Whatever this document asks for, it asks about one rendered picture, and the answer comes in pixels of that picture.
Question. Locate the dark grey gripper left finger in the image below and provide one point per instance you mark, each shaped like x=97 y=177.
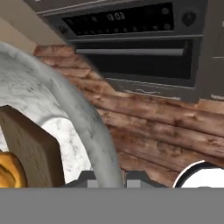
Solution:
x=84 y=178

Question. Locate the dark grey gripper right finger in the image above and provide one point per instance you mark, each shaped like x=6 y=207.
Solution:
x=143 y=178

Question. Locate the white marble bowl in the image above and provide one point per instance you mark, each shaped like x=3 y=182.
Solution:
x=32 y=84

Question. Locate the brown bread slice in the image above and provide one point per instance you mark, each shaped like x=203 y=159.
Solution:
x=32 y=148

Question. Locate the golden orange bread piece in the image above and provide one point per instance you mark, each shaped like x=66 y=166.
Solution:
x=10 y=172

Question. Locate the dark grey oven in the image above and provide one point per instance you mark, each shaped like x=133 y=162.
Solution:
x=137 y=70

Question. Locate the white round black-rimmed object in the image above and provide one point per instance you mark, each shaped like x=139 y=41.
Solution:
x=201 y=176

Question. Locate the grey cupboard run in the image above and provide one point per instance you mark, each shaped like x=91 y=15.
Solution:
x=215 y=52

